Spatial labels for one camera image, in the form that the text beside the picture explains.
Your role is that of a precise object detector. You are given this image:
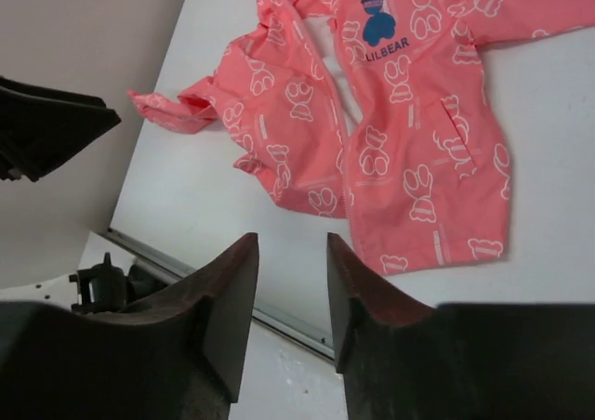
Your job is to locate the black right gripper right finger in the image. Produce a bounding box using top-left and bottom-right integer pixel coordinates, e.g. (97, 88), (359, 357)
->
(326, 233), (594, 419)

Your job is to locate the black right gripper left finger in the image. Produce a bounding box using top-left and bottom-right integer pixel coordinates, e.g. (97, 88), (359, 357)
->
(0, 231), (259, 420)

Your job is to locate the pink bear print jacket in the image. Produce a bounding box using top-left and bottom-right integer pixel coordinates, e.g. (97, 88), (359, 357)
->
(131, 0), (594, 276)

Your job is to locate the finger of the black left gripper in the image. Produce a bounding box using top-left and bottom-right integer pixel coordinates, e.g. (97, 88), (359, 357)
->
(1, 77), (121, 182)

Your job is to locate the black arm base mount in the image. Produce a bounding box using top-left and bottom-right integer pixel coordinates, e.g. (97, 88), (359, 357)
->
(69, 253), (167, 315)

